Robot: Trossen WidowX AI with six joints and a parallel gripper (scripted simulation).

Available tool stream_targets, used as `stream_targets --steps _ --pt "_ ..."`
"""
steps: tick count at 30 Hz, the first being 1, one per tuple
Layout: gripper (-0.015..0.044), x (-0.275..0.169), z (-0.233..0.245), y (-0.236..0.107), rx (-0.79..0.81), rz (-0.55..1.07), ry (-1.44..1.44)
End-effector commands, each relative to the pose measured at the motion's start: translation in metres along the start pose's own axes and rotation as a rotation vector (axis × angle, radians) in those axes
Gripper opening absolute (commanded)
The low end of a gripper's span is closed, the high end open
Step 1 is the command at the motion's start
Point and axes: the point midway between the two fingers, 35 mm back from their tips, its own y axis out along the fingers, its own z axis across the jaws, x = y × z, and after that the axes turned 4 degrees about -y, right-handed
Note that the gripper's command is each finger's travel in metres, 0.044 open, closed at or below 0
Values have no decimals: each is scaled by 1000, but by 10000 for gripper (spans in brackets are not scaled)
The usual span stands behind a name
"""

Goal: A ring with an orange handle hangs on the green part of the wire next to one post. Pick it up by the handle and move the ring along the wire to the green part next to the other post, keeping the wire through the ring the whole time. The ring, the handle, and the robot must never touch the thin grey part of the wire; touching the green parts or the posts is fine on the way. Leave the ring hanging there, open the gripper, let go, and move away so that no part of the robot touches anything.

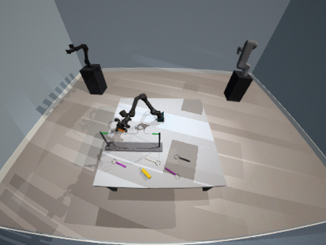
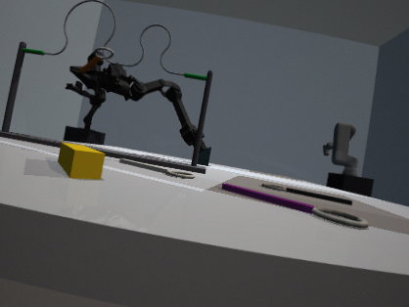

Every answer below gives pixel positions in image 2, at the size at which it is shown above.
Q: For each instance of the purple handle with grey loop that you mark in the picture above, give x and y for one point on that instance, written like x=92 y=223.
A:
x=319 y=211

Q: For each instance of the yellow cube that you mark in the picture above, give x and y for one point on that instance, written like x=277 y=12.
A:
x=81 y=162

